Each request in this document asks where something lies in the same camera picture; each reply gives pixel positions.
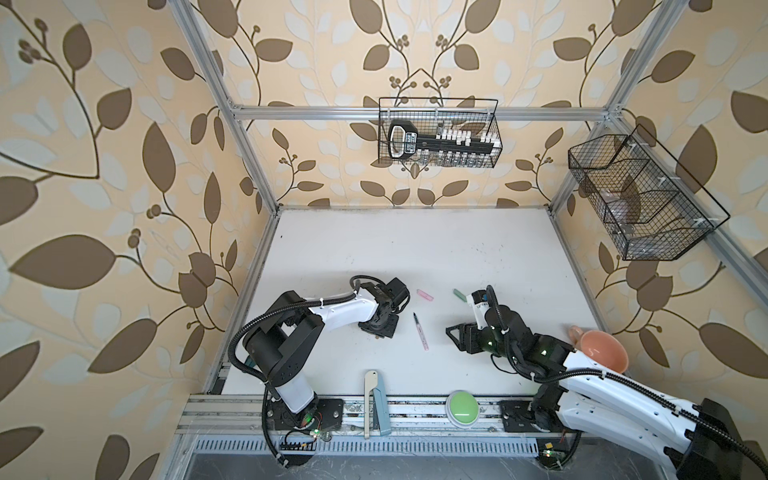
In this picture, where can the green pen cap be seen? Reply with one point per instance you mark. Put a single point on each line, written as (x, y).
(461, 296)

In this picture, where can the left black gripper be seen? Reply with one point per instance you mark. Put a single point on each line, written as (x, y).
(392, 332)

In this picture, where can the side black wire basket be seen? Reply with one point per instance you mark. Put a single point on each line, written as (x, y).
(653, 207)

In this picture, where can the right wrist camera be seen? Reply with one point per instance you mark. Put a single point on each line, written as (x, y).
(480, 305)

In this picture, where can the green round button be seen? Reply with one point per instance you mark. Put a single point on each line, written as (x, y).
(462, 409)

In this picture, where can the rear black wire basket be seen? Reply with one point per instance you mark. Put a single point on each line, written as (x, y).
(428, 114)

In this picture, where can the pink pen cap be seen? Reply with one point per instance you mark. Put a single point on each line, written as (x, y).
(425, 295)

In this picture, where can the pink pen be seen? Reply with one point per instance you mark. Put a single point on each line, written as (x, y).
(421, 332)

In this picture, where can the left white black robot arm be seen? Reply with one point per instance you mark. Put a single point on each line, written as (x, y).
(275, 346)

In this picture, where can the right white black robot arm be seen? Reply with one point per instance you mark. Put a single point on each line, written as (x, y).
(577, 393)

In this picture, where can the black socket set rail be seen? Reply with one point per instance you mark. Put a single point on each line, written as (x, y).
(403, 140)

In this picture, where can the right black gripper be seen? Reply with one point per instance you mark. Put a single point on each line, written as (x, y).
(467, 332)

